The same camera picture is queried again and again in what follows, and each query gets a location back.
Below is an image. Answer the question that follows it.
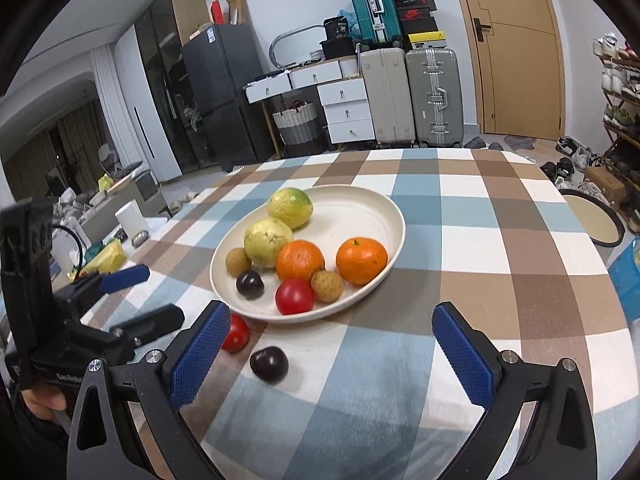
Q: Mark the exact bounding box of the wooden door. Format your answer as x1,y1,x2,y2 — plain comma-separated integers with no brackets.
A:
447,0,566,141

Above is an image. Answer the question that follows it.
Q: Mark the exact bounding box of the round black rimmed stool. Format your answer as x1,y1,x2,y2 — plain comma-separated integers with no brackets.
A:
557,189,626,247

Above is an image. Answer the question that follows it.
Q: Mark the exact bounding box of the yellow black shoe box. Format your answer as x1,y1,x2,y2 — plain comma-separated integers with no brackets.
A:
407,31,447,51

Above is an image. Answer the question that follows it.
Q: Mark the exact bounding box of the small brown longan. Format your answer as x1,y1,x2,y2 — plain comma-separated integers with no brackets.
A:
225,247,252,277

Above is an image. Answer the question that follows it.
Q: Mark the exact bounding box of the black cable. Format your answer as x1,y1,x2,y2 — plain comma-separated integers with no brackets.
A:
49,225,85,273

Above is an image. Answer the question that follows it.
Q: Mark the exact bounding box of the blue plastic bag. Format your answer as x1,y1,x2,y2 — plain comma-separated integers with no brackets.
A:
607,240,640,323

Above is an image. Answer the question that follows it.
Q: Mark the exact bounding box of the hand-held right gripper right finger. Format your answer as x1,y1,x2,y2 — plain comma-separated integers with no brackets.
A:
431,301,598,480

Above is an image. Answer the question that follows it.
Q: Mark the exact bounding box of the dark purple plum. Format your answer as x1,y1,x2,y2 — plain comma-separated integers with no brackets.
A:
235,270,265,299
249,346,289,386

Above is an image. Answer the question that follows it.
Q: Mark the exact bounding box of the wooden shoe rack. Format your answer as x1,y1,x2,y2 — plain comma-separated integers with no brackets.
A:
592,35,640,213

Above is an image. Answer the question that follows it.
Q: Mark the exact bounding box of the white curtain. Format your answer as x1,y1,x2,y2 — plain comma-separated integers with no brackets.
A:
92,42,146,173

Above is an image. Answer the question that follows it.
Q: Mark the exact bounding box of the white drawer desk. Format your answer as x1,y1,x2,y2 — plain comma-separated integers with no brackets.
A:
245,60,376,145

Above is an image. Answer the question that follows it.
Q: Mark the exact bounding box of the white space heater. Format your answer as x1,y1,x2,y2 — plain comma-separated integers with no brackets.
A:
132,170,168,218

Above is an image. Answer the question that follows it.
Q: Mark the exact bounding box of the grey suitcase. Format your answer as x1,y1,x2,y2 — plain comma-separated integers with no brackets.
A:
405,48,464,149

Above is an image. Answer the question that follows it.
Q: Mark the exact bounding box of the wicker basket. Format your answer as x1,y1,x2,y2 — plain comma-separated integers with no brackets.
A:
272,101,321,157

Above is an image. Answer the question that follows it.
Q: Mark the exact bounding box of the row of shoes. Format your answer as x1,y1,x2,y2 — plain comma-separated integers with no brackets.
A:
592,32,640,211

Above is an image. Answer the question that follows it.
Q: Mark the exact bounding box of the black red shoe box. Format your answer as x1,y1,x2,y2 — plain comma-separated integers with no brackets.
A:
394,0,438,23

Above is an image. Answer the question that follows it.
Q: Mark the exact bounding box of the grey curved tube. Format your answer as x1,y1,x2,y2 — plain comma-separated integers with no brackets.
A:
269,25,326,68

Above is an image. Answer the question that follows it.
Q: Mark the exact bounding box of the tall glass door cabinet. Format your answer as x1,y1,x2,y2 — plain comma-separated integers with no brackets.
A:
114,0,208,183

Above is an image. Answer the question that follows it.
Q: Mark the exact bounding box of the tangerine with stem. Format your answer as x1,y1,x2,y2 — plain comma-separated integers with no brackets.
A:
335,237,389,286

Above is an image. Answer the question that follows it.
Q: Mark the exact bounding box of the cardboard box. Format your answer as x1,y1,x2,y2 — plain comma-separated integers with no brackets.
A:
584,166,627,206

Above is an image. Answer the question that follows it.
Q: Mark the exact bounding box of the orange tangerine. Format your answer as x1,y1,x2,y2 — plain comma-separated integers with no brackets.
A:
276,240,326,283

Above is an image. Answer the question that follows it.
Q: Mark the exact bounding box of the pile of loose shoes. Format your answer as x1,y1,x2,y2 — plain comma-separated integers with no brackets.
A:
537,135,608,196

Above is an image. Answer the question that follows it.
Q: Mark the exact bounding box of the yellow guava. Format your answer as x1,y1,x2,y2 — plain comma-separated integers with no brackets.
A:
243,218,295,269

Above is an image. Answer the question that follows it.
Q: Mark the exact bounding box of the black refrigerator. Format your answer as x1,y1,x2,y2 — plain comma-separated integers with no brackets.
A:
181,24,276,172

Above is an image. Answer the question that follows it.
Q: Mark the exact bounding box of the teal suitcase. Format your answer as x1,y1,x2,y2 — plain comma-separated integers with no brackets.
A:
345,0,401,45

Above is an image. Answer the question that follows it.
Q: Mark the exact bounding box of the red tomato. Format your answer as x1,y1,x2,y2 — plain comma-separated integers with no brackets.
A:
275,278,316,316
221,314,250,353

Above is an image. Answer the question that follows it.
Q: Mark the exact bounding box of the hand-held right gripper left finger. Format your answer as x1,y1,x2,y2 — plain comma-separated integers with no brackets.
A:
66,300,233,480

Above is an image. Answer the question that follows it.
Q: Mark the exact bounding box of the yellow bag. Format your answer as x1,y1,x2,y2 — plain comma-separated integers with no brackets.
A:
84,240,128,274

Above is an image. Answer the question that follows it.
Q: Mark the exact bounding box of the cream round plate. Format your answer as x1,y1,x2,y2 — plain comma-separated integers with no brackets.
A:
209,184,406,325

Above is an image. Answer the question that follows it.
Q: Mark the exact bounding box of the beige suitcase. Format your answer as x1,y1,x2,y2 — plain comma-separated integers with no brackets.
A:
359,48,417,150

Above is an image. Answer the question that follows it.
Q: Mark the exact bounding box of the person's left hand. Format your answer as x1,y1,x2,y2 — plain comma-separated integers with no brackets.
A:
20,389,69,423

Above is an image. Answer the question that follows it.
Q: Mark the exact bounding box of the large brown longan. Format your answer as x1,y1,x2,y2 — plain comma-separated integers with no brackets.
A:
310,269,345,304

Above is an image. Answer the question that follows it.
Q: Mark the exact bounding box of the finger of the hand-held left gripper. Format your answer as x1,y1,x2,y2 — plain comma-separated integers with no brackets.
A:
80,304,186,347
52,265,151,312

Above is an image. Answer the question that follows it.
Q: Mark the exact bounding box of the checkered tablecloth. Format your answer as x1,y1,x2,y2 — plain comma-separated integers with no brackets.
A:
75,147,633,480

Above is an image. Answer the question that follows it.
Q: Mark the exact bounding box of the green yellow citrus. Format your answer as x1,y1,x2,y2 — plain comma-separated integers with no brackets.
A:
266,187,314,230

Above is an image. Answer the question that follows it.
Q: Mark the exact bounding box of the white canister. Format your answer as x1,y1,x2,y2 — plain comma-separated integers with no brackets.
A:
115,200,147,242

